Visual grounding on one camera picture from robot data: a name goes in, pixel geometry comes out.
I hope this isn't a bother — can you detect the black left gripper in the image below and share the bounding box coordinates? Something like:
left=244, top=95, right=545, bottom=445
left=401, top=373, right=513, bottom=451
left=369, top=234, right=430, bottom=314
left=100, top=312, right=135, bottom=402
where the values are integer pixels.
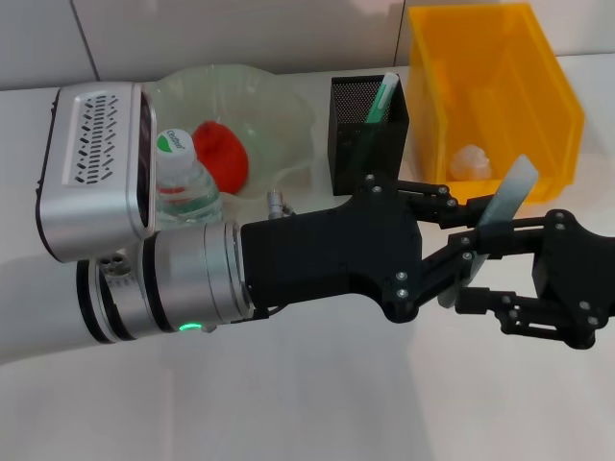
left=239, top=172, right=496, bottom=324

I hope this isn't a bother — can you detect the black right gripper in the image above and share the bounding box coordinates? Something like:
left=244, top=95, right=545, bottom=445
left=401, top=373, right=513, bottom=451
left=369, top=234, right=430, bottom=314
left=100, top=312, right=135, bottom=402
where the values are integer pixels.
left=455, top=209, right=615, bottom=350

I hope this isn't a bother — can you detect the white paper ball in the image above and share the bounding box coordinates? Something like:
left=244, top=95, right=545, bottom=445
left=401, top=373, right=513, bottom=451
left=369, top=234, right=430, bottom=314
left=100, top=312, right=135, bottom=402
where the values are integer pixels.
left=449, top=145, right=494, bottom=182

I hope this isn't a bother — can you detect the grey marker pen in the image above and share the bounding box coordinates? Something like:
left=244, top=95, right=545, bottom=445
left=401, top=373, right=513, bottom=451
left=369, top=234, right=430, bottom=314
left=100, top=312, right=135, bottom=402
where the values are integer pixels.
left=438, top=154, right=537, bottom=308

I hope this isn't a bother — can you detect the mint green pen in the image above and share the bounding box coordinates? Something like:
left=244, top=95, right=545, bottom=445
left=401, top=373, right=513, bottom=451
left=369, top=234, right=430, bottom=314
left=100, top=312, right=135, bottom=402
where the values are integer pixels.
left=353, top=71, right=402, bottom=177

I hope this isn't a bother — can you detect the red-orange fruit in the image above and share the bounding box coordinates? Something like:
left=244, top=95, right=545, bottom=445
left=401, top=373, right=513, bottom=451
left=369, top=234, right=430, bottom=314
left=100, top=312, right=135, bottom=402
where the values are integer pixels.
left=191, top=120, right=250, bottom=195

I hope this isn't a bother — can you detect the clear green-label water bottle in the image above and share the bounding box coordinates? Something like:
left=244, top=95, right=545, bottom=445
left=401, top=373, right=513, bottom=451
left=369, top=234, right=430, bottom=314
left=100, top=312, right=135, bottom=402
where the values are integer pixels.
left=154, top=127, right=225, bottom=227

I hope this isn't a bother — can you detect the black mesh pen holder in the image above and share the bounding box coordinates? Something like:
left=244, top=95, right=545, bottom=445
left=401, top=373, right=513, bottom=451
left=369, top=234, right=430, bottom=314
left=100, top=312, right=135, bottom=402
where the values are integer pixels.
left=326, top=74, right=410, bottom=197

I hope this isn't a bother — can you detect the green glass fruit bowl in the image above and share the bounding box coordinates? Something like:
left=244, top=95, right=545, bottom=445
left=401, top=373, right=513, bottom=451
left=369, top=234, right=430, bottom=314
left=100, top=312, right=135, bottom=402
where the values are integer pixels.
left=141, top=64, right=316, bottom=212

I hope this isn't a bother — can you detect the orange plastic bin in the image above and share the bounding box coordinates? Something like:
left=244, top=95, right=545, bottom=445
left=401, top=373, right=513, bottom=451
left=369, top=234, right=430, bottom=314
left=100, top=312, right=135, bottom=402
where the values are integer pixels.
left=406, top=3, right=586, bottom=206

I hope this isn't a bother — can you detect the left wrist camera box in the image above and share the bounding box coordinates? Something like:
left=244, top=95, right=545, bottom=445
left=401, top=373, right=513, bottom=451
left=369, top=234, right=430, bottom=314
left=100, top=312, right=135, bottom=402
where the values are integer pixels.
left=35, top=82, right=159, bottom=264

